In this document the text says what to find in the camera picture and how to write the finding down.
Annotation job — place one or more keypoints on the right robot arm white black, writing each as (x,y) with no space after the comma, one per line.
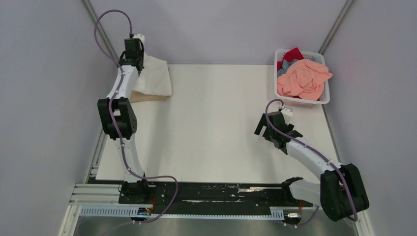
(340,191)

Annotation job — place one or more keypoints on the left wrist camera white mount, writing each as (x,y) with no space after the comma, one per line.
(141,37)

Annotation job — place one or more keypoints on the white plastic laundry basket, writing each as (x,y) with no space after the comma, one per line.
(324,98)

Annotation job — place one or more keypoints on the aluminium frame post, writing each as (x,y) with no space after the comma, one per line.
(101,37)
(348,4)

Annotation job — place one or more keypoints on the left aluminium frame post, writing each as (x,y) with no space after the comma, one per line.
(101,37)

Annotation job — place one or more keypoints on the grey blue t shirt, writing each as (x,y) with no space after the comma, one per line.
(285,66)

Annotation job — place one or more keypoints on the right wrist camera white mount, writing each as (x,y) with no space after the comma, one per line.
(287,114)

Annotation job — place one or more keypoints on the crumpled salmon pink t shirt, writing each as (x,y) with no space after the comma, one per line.
(305,79)

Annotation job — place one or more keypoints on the right aluminium frame post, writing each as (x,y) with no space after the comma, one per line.
(348,4)

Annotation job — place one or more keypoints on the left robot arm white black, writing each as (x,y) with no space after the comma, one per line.
(119,122)

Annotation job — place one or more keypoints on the folded tan t shirt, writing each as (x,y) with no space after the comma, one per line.
(141,97)

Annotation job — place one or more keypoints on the white t shirt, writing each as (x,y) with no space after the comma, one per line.
(154,79)

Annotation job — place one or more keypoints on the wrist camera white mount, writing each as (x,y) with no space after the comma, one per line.
(287,114)
(141,37)

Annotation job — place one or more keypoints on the aluminium table edge rail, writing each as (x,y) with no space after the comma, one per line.
(101,194)

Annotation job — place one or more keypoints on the red t shirt in basket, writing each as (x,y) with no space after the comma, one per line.
(290,56)

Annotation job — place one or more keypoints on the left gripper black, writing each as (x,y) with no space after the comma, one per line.
(141,54)

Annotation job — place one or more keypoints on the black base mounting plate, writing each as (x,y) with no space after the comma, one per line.
(203,198)

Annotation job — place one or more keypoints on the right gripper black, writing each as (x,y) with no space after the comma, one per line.
(263,122)

